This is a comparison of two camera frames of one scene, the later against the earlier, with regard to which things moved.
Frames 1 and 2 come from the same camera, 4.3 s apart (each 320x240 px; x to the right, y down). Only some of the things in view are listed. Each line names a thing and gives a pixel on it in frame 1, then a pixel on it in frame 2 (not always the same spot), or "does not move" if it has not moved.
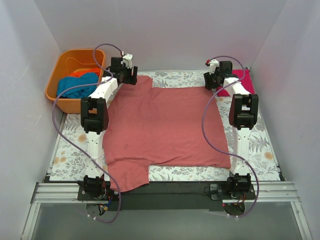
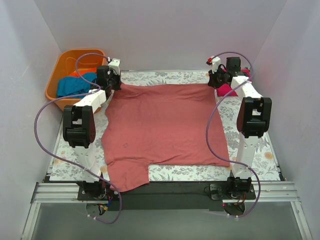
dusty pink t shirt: [148, 125] does not move
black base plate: [168, 196] does not move
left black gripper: [133, 75] -> [114, 83]
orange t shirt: [79, 72] does not move
